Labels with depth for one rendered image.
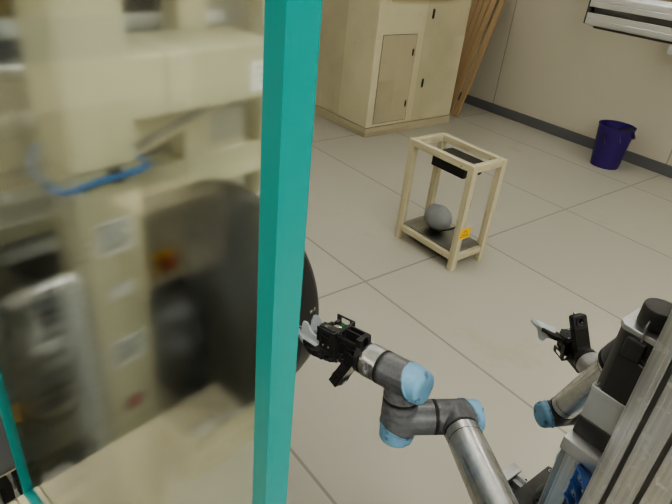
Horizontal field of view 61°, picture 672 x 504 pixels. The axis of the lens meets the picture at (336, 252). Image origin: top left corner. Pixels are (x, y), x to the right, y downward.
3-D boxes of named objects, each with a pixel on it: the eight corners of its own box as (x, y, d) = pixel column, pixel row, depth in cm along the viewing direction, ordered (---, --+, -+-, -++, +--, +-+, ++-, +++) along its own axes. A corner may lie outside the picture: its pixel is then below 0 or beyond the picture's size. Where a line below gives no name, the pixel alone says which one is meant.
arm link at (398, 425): (432, 450, 120) (439, 407, 116) (380, 451, 119) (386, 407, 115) (423, 426, 127) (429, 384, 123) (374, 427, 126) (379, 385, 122)
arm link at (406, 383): (412, 416, 113) (417, 380, 110) (369, 392, 119) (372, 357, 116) (433, 400, 118) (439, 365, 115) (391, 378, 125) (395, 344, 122)
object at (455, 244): (450, 272, 406) (474, 167, 366) (394, 235, 445) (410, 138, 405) (482, 259, 425) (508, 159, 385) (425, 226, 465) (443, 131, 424)
